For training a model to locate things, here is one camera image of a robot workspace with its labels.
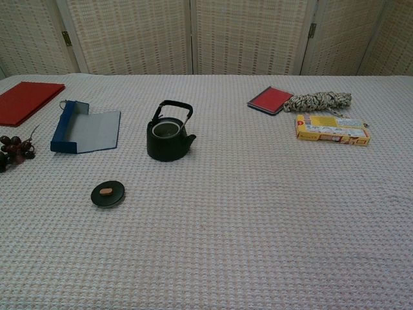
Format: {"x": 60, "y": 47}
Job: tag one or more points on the woven folding screen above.
{"x": 226, "y": 35}

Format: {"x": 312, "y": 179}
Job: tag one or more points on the black kettle lid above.
{"x": 108, "y": 195}

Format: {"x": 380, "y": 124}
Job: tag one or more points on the black cast iron teapot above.
{"x": 167, "y": 147}

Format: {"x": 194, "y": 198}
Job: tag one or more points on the red folder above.
{"x": 24, "y": 101}

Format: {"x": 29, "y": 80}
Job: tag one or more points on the yellow printed carton box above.
{"x": 332, "y": 130}

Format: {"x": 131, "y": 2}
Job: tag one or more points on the blue open box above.
{"x": 87, "y": 129}

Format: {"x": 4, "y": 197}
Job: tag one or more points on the white waffle tablecloth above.
{"x": 226, "y": 210}

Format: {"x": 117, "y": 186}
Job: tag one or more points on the red and blue notebook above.
{"x": 271, "y": 100}

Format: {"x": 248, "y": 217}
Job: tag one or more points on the dark red artificial grapes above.
{"x": 14, "y": 147}

